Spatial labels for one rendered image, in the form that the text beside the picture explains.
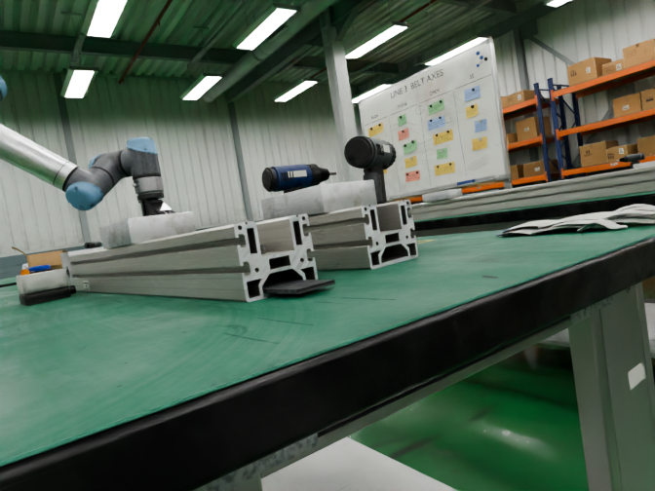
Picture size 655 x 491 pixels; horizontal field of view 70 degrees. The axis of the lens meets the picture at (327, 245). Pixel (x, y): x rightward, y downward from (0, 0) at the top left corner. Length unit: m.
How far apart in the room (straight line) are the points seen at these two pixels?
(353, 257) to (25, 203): 11.89
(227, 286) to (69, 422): 0.31
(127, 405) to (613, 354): 0.64
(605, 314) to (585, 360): 0.07
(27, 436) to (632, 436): 0.74
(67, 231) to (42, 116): 2.66
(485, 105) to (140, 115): 10.54
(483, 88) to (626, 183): 2.01
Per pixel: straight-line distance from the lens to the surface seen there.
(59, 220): 12.44
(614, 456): 0.79
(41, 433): 0.26
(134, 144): 1.39
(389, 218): 0.69
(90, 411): 0.27
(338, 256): 0.67
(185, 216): 0.83
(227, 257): 0.53
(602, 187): 2.00
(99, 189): 1.35
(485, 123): 3.76
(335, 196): 0.69
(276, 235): 0.57
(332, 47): 9.77
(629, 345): 0.81
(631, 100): 10.60
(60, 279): 1.10
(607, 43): 11.90
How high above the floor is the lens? 0.85
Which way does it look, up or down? 3 degrees down
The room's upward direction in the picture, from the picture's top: 9 degrees counter-clockwise
